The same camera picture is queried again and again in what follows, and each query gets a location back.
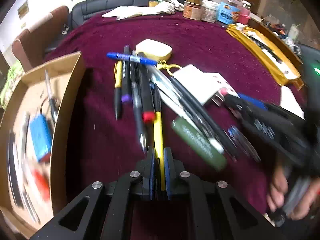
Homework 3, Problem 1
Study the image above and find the green tube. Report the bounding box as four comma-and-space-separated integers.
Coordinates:
171, 117, 227, 171

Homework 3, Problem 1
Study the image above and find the yellow pencil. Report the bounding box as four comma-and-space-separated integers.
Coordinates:
153, 85, 165, 191

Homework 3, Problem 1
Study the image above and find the clear blue label pen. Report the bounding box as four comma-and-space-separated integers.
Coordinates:
146, 65, 200, 132

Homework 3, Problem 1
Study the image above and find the blue marker pen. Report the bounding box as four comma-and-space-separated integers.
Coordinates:
106, 53, 158, 66

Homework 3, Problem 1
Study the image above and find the blue battery pack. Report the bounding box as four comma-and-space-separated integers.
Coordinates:
29, 114, 52, 163

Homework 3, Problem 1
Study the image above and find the right hand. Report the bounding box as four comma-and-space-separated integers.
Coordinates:
266, 163, 319, 220

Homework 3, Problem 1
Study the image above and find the white paper sheet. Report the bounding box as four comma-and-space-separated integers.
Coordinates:
280, 86, 304, 120

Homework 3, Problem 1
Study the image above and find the yellow tray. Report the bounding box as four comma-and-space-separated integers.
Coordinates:
226, 23, 304, 90

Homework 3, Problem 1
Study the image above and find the red cap black marker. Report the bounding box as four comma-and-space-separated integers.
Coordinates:
138, 63, 156, 124

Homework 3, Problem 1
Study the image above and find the white power adapter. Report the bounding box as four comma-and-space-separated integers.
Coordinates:
173, 64, 239, 105

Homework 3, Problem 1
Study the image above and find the maroon tablecloth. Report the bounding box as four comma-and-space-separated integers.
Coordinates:
43, 12, 307, 214

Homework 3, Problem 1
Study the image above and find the purple cap black marker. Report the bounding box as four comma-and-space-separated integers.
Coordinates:
121, 44, 132, 104

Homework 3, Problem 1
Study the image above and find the white tube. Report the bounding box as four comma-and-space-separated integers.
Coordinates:
149, 74, 224, 154

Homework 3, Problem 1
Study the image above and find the pink bottle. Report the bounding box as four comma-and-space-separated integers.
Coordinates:
237, 0, 251, 25

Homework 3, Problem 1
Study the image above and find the blue label snack jar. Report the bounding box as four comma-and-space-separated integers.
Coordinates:
217, 0, 242, 25

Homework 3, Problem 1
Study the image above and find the black silver tip pen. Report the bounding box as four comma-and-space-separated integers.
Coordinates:
130, 62, 147, 153

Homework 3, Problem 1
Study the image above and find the yellow black pen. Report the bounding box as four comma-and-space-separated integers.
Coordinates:
114, 61, 123, 120

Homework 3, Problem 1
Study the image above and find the white plastic jar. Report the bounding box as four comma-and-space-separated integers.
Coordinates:
201, 0, 220, 23

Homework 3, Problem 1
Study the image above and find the silver pen in box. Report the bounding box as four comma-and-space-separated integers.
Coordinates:
44, 70, 58, 124

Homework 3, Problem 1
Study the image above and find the yellow earbud case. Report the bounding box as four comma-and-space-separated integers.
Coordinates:
136, 39, 172, 61

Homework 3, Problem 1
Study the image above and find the cardboard tray box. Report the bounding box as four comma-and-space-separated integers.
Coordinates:
1, 52, 85, 238

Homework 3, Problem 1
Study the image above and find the brown label jar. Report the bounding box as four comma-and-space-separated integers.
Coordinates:
183, 0, 203, 21

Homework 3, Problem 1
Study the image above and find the white gloves cloth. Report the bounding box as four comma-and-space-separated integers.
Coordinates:
102, 0, 184, 20

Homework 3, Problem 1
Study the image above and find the green patterned cloth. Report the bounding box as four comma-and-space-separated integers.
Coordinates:
1, 60, 25, 109

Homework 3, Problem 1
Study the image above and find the brown armchair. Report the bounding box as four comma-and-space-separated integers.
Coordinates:
11, 5, 69, 72

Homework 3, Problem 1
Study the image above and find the black leather sofa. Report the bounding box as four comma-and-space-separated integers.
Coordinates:
68, 0, 184, 30

